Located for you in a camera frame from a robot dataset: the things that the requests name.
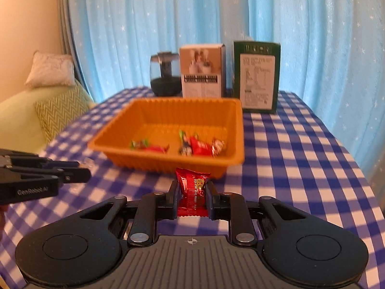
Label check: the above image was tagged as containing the blue white checkered tablecloth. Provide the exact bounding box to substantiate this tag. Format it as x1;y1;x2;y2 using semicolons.
0;86;380;289

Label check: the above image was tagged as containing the red yellow-ended snack packet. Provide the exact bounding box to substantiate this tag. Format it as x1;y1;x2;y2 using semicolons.
175;168;212;218

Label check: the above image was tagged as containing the green chevron cushion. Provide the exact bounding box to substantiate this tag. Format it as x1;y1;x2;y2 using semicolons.
34;86;92;143

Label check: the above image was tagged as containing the white cardboard box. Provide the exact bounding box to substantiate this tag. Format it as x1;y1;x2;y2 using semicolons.
179;44;226;98

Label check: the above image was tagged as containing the green cardboard box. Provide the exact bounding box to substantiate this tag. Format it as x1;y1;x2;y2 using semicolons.
233;40;281;114

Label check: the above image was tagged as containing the blue star curtain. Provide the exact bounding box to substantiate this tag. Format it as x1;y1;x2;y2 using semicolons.
64;0;385;187

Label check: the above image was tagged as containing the dark glass jar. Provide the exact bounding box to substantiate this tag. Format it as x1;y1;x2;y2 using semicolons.
149;51;183;97

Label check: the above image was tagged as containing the grey curtain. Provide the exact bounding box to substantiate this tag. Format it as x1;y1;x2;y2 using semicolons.
57;0;97;103

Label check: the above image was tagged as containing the light green sofa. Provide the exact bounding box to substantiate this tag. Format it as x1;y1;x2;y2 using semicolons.
0;78;97;155

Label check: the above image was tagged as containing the orange plastic tray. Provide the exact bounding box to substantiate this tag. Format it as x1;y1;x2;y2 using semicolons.
88;97;245;179

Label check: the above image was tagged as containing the white cushion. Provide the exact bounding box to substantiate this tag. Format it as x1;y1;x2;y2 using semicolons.
25;51;75;88

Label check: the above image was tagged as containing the black green snack packet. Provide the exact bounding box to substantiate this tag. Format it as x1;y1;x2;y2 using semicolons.
178;130;193;156

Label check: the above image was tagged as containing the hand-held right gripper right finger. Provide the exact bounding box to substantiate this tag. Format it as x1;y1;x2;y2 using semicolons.
205;180;307;246

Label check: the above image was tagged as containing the dark red snack packet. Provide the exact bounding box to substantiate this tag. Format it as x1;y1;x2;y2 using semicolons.
211;138;227;158

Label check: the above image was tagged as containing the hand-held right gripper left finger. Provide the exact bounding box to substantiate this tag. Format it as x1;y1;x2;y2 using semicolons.
77;180;180;246

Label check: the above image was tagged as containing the small red green snack packet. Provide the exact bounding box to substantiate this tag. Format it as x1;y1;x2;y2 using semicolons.
130;138;169;154

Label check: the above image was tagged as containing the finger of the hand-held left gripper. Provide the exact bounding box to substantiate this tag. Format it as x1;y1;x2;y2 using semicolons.
12;166;92;185
0;148;82;170

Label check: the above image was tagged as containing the plain red snack packet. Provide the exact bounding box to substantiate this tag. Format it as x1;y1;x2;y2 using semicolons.
189;136;215;157

